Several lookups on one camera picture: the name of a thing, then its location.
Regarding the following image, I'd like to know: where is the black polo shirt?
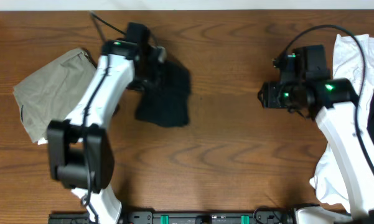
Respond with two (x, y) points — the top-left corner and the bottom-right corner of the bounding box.
(134, 60), (191, 128)

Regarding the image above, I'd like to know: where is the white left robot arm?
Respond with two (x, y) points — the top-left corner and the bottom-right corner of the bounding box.
(47, 40), (167, 223)

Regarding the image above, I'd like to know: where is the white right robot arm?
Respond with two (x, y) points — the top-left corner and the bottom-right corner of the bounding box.
(258, 78), (374, 223)

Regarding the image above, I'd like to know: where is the white garment pile right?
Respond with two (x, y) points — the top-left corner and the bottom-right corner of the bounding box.
(309, 34), (374, 212)

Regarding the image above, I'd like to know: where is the folded white garment under khaki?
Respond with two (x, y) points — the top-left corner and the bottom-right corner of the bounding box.
(37, 138), (48, 145)

